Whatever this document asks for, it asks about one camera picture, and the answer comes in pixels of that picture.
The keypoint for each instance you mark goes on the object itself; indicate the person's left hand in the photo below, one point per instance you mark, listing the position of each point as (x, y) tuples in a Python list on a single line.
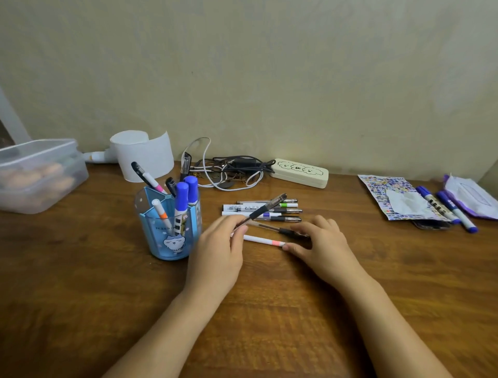
[(214, 257)]

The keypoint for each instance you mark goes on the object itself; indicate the person's right hand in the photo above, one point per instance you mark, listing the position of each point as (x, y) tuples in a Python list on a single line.
[(332, 257)]

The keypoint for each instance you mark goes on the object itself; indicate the person's right middle finger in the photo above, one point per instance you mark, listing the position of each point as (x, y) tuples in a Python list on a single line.
[(321, 222)]

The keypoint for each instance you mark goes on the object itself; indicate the person's right thumb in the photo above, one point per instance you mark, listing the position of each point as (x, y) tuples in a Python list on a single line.
[(295, 251)]

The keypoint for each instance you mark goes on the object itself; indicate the person's left thumb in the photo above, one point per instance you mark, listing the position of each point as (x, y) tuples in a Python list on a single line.
[(238, 238)]

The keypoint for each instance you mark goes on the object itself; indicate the white pen with pink band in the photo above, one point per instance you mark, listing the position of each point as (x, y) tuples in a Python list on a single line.
[(264, 241)]

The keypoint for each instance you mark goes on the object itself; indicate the black clear ballpoint pen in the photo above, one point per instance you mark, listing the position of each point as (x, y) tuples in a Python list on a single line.
[(264, 208)]

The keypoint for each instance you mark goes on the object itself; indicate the person's left forearm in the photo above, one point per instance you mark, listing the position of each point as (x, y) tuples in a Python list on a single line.
[(171, 338)]

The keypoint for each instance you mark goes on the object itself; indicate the person's right forearm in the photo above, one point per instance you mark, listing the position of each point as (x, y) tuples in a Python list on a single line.
[(389, 335)]

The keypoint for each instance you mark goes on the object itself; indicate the white pen with purple band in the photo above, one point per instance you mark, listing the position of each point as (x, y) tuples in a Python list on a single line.
[(233, 214)]

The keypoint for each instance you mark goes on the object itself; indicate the clear pen with black grip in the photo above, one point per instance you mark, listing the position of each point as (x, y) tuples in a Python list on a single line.
[(280, 230)]

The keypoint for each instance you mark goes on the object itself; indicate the white marker with black label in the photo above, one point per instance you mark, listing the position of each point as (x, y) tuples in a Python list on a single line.
[(239, 208)]

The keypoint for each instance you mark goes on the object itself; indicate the black gel pen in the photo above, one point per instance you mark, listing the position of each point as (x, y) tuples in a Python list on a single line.
[(286, 219)]

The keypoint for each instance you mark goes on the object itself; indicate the white pen with green band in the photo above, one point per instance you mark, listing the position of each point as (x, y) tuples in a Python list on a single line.
[(288, 205)]

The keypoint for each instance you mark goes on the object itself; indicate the slim clear pen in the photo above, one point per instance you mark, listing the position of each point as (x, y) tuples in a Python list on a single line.
[(264, 201)]

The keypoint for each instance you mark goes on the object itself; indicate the white case with bear print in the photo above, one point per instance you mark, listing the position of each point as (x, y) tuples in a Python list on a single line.
[(299, 173)]

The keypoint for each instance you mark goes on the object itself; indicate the colourful patterned pouch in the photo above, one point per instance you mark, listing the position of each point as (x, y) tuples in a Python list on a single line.
[(379, 190)]

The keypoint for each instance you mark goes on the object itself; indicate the blue cartoon pen holder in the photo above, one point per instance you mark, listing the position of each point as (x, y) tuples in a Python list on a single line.
[(171, 241)]

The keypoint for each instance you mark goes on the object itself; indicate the blue capped white marker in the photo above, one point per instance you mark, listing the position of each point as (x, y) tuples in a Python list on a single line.
[(181, 200), (192, 189)]

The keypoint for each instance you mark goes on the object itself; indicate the white pen with orange band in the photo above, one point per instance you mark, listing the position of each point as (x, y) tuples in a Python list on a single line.
[(161, 212)]

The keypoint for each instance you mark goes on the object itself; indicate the short black pen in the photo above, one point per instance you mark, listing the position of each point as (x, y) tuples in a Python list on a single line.
[(171, 185)]

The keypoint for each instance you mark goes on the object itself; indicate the white tissue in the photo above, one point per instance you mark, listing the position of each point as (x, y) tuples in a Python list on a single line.
[(406, 202)]

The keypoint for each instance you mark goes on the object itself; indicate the black pen with clip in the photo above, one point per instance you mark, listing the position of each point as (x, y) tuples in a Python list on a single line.
[(186, 165)]

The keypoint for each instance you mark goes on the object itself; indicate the black flat object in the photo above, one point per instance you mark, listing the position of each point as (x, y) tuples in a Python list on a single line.
[(430, 224)]

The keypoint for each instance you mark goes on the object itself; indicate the black pen with pink band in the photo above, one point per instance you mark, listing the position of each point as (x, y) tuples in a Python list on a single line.
[(142, 174)]

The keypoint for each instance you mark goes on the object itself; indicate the blue whiteboard marker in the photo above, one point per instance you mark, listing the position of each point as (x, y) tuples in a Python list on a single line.
[(457, 212), (437, 205)]

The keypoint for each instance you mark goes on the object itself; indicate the white paper roll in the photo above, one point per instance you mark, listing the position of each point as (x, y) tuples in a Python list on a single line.
[(146, 154)]

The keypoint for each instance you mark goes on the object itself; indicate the purple white tissue packet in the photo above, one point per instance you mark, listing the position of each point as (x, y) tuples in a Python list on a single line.
[(472, 196)]

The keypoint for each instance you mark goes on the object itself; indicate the white plug adapter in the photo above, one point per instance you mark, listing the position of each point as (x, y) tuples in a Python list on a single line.
[(97, 157)]

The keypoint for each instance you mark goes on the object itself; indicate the clear plastic food container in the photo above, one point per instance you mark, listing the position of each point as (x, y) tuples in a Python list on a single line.
[(37, 177)]

